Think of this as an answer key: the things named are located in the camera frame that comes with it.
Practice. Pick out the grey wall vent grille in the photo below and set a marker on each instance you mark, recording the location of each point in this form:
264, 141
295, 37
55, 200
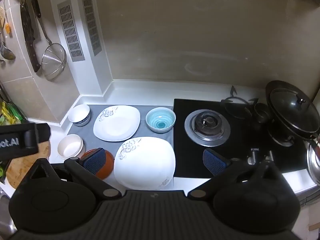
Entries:
92, 25
70, 30

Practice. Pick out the hanging cleaver knife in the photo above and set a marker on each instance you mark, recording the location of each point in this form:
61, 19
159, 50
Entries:
28, 35

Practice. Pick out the glass wok lid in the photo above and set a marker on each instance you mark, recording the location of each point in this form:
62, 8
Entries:
292, 107

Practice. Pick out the black wok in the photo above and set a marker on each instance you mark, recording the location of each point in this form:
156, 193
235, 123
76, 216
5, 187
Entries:
272, 120

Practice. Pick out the large white floral square plate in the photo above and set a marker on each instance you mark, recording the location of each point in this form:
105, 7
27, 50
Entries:
145, 163

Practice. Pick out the small white floral square plate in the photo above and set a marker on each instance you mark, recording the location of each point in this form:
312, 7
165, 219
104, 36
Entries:
116, 123

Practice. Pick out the round wooden cutting board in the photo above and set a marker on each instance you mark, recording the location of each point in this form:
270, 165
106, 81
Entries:
22, 167

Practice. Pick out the orange-brown round plate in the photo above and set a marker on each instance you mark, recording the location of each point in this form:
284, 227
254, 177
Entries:
108, 163

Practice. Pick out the green packets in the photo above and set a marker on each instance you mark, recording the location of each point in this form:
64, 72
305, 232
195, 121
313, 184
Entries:
10, 112

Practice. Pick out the white bowl with blue pattern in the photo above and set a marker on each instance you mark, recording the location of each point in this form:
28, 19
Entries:
79, 115

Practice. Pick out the black pot support trivet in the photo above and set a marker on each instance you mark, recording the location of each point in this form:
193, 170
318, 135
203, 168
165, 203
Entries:
233, 103

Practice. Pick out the black glass gas cooktop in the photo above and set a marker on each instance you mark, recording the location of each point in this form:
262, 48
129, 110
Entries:
182, 155

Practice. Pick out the grey table mat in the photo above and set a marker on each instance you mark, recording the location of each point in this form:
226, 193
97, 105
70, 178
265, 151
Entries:
155, 136

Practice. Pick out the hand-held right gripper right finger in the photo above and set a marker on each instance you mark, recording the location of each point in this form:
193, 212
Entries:
214, 162

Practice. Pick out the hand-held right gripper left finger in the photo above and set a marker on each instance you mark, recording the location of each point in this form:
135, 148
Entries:
96, 160

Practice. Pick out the stove knob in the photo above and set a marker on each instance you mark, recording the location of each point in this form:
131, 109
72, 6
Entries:
252, 157
269, 155

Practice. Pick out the blue glazed bowl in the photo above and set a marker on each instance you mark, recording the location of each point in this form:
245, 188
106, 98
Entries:
160, 119

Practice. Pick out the hanging metal ladle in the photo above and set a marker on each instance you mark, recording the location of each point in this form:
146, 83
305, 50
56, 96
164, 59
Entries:
7, 53

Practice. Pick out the orange hanging utensil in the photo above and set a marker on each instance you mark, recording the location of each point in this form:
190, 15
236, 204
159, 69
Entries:
9, 28

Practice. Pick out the black gas burner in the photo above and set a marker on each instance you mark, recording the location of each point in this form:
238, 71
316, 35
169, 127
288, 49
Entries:
261, 112

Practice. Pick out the stainless steel lid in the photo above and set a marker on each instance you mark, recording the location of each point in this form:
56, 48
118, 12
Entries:
313, 162

